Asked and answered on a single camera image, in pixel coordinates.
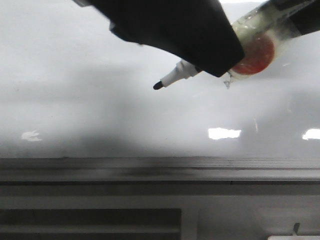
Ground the white glossy whiteboard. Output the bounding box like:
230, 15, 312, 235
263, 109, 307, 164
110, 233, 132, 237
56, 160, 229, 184
0, 0, 320, 181

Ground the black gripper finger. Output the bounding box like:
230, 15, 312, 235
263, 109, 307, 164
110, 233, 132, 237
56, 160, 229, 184
273, 0, 320, 36
76, 0, 245, 77

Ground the white box with clip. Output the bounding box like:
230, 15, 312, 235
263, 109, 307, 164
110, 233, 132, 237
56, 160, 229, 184
267, 222, 320, 240

